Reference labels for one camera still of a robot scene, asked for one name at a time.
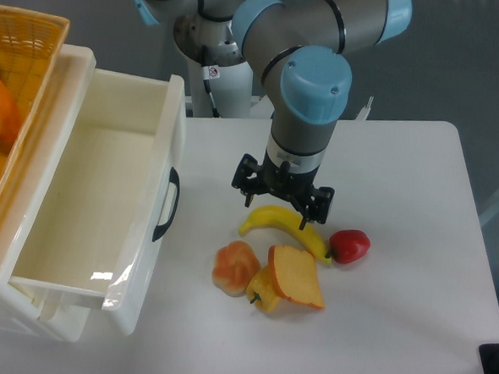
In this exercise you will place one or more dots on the knotted toy bread roll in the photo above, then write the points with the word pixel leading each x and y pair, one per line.
pixel 235 265

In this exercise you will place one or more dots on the white drawer cabinet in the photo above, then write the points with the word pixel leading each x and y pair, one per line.
pixel 35 313

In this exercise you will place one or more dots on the yellow toy bell pepper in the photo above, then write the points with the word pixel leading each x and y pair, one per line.
pixel 262 293

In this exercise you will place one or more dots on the yellow toy banana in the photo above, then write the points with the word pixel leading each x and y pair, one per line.
pixel 289 222

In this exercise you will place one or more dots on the white plastic drawer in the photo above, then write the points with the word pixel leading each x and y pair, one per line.
pixel 114 193

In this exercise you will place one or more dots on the toy bread slice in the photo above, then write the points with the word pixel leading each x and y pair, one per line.
pixel 294 276

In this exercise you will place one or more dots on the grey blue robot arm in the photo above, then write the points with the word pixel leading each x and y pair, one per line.
pixel 300 57

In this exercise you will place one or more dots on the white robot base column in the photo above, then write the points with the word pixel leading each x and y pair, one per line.
pixel 220 79

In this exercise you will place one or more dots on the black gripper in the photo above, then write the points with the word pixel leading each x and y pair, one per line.
pixel 252 179

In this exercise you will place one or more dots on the yellow woven basket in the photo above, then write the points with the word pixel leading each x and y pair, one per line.
pixel 29 45

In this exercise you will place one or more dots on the red toy bell pepper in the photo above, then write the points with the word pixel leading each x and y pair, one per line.
pixel 348 246

